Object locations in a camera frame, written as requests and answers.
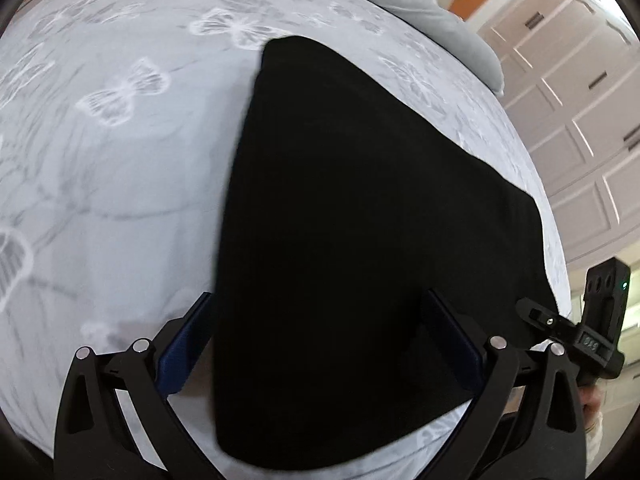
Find white panelled wardrobe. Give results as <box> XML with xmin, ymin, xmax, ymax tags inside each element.
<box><xmin>475</xmin><ymin>0</ymin><xmax>640</xmax><ymax>266</ymax></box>

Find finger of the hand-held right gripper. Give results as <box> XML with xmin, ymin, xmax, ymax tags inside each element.
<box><xmin>515</xmin><ymin>297</ymin><xmax>583</xmax><ymax>356</ymax></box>

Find butterfly printed bedspread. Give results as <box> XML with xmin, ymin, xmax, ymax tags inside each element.
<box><xmin>0</xmin><ymin>0</ymin><xmax>571</xmax><ymax>480</ymax></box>

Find person's right hand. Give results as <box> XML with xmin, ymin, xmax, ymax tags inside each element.
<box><xmin>580</xmin><ymin>385</ymin><xmax>608</xmax><ymax>431</ymax></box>

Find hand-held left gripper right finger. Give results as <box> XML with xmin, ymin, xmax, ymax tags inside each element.
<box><xmin>422</xmin><ymin>287</ymin><xmax>588</xmax><ymax>480</ymax></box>

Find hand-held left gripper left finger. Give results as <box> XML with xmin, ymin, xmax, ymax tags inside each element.
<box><xmin>52</xmin><ymin>291</ymin><xmax>221</xmax><ymax>480</ymax></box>

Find black pants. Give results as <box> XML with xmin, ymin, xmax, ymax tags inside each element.
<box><xmin>212</xmin><ymin>35</ymin><xmax>563</xmax><ymax>471</ymax></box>

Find grey pillow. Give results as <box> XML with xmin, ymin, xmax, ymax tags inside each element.
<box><xmin>280</xmin><ymin>0</ymin><xmax>505</xmax><ymax>95</ymax></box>

